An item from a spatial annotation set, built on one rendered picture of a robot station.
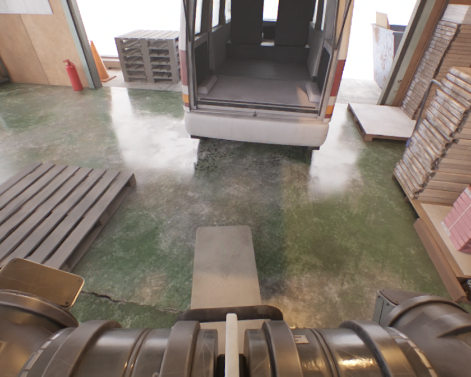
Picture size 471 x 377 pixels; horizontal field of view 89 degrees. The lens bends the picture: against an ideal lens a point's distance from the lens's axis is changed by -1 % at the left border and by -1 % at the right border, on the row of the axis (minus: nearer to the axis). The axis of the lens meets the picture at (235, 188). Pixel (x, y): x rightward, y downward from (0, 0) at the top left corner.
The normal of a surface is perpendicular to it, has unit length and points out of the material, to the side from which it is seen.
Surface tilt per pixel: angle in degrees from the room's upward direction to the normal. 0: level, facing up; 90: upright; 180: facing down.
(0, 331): 11
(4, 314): 24
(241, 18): 93
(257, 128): 86
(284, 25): 93
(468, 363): 36
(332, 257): 0
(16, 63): 90
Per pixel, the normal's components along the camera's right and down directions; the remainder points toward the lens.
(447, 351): -0.18, -0.98
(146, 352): 0.02, -0.95
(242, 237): 0.02, -0.77
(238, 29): -0.15, 0.67
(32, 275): 0.55, -0.67
